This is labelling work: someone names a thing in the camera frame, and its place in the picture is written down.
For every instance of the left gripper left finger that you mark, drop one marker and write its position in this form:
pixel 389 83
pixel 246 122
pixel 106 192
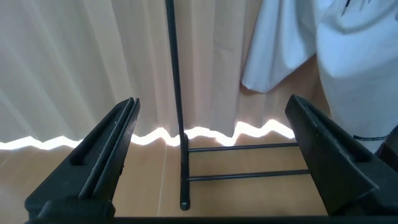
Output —
pixel 62 193

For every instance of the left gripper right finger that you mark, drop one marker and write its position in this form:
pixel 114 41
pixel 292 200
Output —
pixel 348 180

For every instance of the pale grey shorts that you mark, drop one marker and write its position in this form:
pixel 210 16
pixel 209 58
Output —
pixel 357 46

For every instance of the black clothes rack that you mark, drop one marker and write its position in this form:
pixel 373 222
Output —
pixel 175 62

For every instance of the beige curtain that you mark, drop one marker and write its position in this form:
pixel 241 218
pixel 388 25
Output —
pixel 77 62

